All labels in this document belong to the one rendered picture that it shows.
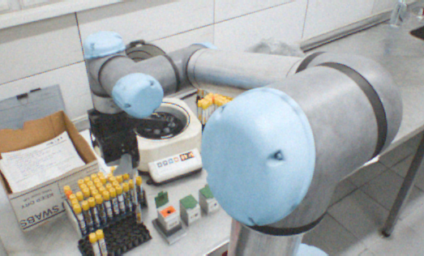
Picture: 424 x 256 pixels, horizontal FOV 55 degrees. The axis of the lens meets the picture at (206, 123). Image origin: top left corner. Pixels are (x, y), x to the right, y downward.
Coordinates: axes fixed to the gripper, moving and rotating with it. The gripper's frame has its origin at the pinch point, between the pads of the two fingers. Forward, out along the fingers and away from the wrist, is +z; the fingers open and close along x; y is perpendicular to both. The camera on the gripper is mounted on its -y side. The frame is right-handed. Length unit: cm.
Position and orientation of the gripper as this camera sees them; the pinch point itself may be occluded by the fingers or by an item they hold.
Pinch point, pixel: (131, 170)
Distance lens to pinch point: 99.5
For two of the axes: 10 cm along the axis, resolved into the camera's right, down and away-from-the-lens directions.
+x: 5.8, 5.0, -6.4
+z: -0.1, 7.9, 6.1
